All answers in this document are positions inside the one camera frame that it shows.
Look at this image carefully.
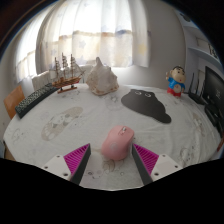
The large white conch shell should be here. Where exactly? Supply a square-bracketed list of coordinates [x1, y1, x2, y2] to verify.
[85, 56, 120, 97]

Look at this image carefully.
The cartoon boy figurine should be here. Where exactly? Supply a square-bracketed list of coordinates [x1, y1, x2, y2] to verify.
[165, 65, 187, 98]

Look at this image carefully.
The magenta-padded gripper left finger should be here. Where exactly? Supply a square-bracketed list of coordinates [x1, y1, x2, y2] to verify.
[41, 143, 92, 186]

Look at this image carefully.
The white printed tablecloth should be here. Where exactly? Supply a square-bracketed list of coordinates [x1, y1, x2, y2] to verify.
[2, 83, 223, 191]

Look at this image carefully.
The orange wooden chair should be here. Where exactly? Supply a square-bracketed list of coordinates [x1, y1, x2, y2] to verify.
[3, 84, 26, 120]

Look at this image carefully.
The pink computer mouse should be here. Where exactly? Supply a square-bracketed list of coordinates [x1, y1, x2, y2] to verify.
[100, 125, 135, 162]

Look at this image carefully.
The white star-print curtain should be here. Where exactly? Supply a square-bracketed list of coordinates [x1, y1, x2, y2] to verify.
[14, 0, 151, 84]

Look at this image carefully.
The black router with antennas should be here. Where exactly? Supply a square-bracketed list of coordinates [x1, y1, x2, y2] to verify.
[187, 72, 208, 106]

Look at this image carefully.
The black cat-shaped mouse pad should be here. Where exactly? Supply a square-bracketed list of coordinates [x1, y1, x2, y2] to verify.
[120, 88, 173, 125]

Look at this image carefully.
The white wall shelf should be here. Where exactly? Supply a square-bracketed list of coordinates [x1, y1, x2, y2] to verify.
[181, 13, 224, 68]

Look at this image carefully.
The black monitor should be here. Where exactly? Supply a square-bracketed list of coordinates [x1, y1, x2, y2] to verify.
[201, 65, 224, 134]

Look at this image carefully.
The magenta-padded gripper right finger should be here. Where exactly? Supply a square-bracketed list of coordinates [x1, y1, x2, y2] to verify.
[131, 143, 184, 186]

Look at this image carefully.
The wooden model sailing ship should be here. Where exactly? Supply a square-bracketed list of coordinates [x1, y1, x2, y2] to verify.
[49, 52, 86, 94]

